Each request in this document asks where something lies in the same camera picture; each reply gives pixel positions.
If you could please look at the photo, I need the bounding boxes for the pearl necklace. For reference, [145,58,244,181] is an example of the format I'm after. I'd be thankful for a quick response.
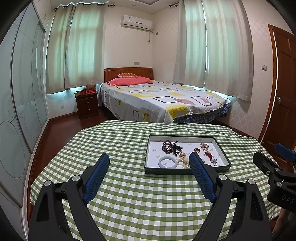
[176,151,192,169]

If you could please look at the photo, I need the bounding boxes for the green jewelry tray box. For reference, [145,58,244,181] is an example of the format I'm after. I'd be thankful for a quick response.
[144,135,232,175]

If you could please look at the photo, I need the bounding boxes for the person's right hand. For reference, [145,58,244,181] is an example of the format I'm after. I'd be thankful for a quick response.
[272,208,295,236]

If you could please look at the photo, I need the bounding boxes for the brown wooden door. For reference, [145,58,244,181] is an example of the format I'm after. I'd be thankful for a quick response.
[259,25,295,155]

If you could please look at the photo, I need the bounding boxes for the rose gold flower brooch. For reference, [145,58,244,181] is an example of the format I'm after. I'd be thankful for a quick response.
[200,143,209,152]

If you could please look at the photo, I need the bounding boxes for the green checkered tablecloth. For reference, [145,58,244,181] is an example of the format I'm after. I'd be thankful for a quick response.
[30,120,269,240]

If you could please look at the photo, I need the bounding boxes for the white jade bangle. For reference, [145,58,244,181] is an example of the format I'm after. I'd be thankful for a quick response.
[158,156,177,169]

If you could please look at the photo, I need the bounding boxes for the dark wooden nightstand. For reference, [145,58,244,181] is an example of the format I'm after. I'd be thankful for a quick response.
[75,92,99,119]

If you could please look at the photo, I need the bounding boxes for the right white curtain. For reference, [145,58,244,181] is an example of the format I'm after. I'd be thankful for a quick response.
[173,1,254,101]

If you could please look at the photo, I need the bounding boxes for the white curtain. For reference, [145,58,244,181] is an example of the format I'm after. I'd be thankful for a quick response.
[46,1,107,94]
[173,1,254,101]

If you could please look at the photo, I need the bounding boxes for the bed with patterned sheet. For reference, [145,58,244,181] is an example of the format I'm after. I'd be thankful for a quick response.
[100,80,231,123]

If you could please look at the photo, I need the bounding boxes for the red boxes on nightstand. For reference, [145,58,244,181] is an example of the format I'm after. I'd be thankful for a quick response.
[75,84,97,96]

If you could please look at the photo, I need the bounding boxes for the wooden headboard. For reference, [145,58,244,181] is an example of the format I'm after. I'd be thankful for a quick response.
[104,67,155,83]

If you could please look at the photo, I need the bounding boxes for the pink pillow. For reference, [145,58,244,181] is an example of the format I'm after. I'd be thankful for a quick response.
[107,76,153,87]

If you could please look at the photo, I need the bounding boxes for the glass wardrobe sliding door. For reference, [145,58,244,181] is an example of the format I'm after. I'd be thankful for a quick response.
[1,4,48,207]

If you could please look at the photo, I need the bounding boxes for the orange patterned pillow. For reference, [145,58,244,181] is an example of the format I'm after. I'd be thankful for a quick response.
[118,72,138,78]

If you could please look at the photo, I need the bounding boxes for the left white curtain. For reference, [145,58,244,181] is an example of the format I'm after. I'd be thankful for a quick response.
[46,1,107,94]

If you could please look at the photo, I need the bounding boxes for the white air conditioner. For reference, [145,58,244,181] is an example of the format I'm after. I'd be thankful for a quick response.
[120,15,154,33]

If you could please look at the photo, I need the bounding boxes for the wall light switch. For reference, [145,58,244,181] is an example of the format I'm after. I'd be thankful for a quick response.
[261,65,267,71]

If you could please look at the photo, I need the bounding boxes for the dark red bead bracelet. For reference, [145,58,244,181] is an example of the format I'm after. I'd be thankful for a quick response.
[161,140,175,155]

